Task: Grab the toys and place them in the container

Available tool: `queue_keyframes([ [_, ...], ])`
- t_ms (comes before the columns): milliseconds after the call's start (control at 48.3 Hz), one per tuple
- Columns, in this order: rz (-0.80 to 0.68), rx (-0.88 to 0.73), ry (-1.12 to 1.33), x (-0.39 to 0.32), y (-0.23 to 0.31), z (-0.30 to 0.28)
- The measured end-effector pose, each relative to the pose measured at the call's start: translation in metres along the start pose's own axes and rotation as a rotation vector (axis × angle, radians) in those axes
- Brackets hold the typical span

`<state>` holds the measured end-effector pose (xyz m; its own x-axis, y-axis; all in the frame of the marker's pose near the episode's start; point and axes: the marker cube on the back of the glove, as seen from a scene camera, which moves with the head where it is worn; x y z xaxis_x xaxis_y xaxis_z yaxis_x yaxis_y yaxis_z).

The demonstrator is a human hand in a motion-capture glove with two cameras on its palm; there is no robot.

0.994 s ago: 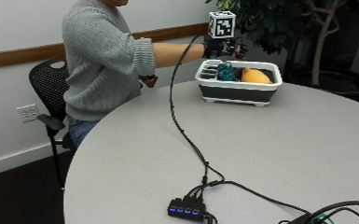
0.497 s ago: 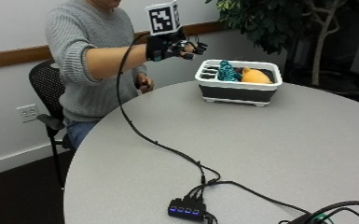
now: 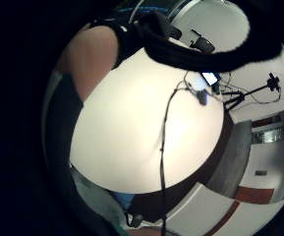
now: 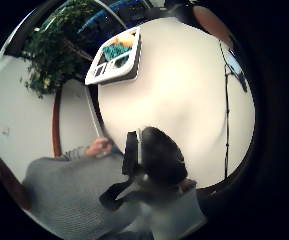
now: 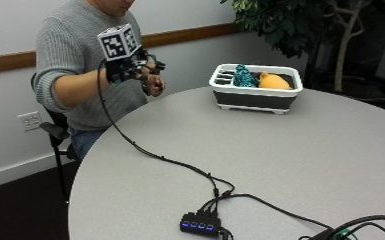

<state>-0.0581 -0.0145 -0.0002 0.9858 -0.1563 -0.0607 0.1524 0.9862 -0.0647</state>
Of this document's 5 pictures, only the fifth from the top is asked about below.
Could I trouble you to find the white cube with black markers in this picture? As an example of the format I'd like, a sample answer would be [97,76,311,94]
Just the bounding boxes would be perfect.
[97,23,143,62]

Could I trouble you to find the teal spotted soft toy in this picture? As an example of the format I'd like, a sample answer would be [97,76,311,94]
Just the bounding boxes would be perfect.
[232,64,262,89]

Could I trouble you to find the white and black tub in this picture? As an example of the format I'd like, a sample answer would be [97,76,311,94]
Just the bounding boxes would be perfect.
[209,63,304,115]

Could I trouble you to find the person in grey sweater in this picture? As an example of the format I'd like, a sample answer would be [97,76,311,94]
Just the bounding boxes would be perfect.
[31,0,169,163]

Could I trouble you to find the black chair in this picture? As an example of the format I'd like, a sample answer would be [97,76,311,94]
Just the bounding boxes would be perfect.
[30,72,81,204]

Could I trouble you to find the orange soft toy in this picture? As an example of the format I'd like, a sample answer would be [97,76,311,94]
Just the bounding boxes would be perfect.
[258,71,294,91]

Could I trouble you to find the green indoor tree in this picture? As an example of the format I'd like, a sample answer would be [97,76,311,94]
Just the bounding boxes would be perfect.
[221,0,385,93]

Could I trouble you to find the white baseboard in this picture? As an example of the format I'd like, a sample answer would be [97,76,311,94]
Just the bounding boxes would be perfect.
[0,151,77,193]

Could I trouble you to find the black hub with blue lights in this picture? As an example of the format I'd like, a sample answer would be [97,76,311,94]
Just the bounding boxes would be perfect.
[179,211,223,238]

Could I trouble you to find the black device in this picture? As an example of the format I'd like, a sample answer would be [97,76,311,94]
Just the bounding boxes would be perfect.
[298,227,350,240]

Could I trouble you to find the black glove cable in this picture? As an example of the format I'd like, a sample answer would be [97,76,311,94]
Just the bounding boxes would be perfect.
[97,58,236,218]

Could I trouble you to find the white wall outlet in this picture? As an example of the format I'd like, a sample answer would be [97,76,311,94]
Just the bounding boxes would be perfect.
[17,110,43,132]

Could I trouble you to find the wooden wall rail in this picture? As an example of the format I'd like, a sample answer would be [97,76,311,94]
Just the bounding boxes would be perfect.
[0,22,243,76]

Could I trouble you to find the long black hub cable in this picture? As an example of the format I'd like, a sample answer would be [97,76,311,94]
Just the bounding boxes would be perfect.
[198,192,336,231]

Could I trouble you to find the short black hub cable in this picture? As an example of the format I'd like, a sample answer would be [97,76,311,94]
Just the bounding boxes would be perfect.
[218,226,236,240]

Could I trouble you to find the green cable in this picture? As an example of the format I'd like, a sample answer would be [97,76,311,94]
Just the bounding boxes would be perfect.
[334,229,355,240]

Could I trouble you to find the thick black cable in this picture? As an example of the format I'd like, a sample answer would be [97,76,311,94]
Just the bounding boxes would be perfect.
[324,214,385,236]

